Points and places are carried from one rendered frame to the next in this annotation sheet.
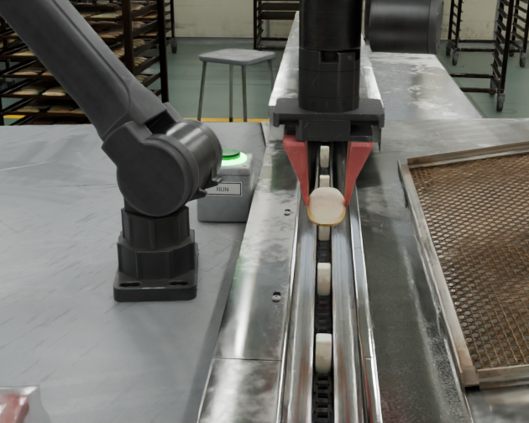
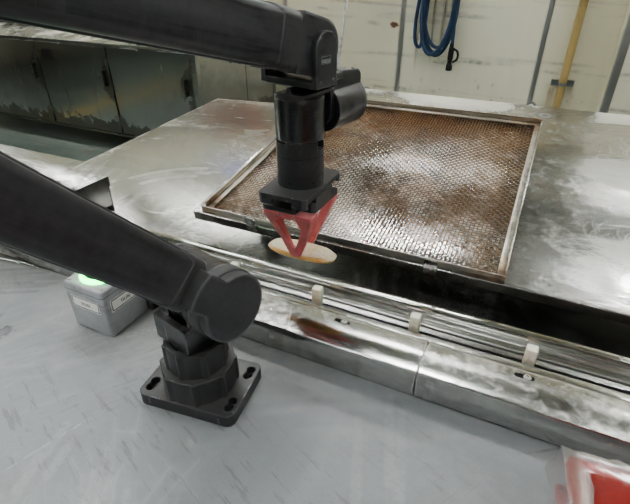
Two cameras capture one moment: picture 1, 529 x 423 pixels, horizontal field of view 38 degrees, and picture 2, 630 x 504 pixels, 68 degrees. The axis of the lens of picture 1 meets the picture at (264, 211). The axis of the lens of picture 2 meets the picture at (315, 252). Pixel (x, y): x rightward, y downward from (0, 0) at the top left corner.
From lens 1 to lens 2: 0.67 m
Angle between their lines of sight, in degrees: 62
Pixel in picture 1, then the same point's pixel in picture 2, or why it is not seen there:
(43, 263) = (99, 476)
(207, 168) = not seen: hidden behind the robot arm
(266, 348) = (411, 344)
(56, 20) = (91, 209)
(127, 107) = (190, 261)
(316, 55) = (315, 146)
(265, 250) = (264, 307)
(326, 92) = (320, 171)
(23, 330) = not seen: outside the picture
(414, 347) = not seen: hidden behind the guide
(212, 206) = (121, 316)
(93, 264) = (140, 430)
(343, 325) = (377, 307)
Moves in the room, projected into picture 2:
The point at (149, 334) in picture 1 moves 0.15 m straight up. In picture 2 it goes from (304, 413) to (302, 309)
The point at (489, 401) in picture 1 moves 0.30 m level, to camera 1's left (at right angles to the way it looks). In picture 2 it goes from (517, 279) to (510, 467)
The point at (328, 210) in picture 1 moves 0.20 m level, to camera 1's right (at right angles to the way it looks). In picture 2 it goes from (322, 250) to (364, 192)
